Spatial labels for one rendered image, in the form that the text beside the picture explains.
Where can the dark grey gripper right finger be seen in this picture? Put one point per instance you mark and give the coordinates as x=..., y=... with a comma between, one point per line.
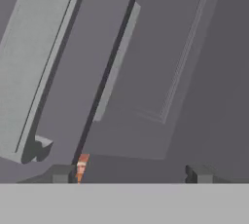
x=202, y=171

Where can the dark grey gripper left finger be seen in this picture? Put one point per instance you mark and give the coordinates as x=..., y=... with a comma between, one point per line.
x=60, y=171

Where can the dark grey panelled cabinet door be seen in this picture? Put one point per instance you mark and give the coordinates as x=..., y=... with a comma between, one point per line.
x=168, y=72

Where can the plain dark grey cabinet door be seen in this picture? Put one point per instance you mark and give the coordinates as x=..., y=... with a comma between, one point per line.
x=84, y=65

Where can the light grey cabinet door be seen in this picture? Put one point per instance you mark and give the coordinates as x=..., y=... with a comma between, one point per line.
x=29, y=56

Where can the small orange red object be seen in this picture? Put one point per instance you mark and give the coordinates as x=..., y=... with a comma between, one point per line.
x=82, y=166

